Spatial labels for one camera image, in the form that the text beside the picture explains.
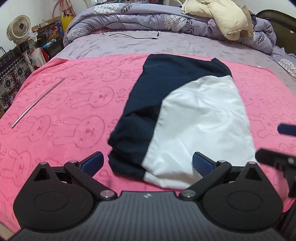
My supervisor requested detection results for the navy and white jacket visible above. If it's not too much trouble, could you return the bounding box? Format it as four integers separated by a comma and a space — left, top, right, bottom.
108, 54, 255, 190

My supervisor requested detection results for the lavender bed sheet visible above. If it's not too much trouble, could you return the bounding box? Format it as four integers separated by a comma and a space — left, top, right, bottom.
56, 31, 295, 92

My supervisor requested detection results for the thin metal rod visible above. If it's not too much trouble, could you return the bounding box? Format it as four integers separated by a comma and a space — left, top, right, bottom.
11, 78, 65, 128

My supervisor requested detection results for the dark headboard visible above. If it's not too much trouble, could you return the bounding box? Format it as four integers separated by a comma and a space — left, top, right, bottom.
256, 9, 296, 54

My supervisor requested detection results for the cream puffy coat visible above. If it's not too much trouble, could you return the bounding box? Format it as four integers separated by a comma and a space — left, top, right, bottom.
181, 0, 253, 41

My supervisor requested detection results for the black patterned rug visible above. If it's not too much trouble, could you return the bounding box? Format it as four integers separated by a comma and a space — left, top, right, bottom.
1, 46, 32, 112

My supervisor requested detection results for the colourful toy box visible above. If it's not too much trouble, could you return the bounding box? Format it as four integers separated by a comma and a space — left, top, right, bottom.
33, 21, 64, 47

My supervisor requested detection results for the white desk fan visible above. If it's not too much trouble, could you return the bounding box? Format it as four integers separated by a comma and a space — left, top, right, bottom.
6, 15, 31, 45

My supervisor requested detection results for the yellow paper bag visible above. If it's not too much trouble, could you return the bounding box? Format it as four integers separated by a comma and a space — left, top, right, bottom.
61, 16, 74, 33

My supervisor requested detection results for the purple patterned duvet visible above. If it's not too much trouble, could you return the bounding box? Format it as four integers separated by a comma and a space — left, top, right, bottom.
63, 3, 295, 78

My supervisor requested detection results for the black charging cable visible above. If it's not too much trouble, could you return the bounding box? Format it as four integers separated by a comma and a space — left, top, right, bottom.
101, 21, 160, 40

